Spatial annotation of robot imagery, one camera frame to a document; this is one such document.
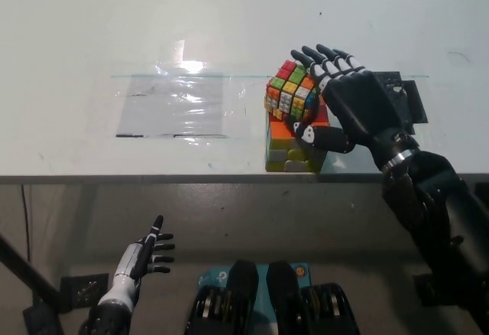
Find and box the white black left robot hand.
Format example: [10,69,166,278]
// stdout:
[112,214,176,281]

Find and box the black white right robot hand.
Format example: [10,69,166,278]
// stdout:
[290,44,420,172]

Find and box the small studded multicolour puzzle cube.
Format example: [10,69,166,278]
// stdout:
[263,59,322,125]

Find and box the large orange red puzzle cube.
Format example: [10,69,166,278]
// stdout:
[264,101,332,174]

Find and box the robot legs and base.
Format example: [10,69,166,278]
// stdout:
[185,260,360,335]

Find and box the black tape patch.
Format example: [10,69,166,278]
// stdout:
[372,70,428,135]

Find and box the black slanted stand leg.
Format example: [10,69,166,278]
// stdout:
[0,233,66,335]

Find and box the teal cardboard box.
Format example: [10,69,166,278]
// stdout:
[196,262,310,315]

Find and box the clear plastic sheet over paper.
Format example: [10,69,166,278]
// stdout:
[110,39,248,141]

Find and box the thin black cable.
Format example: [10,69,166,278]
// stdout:
[19,184,33,265]

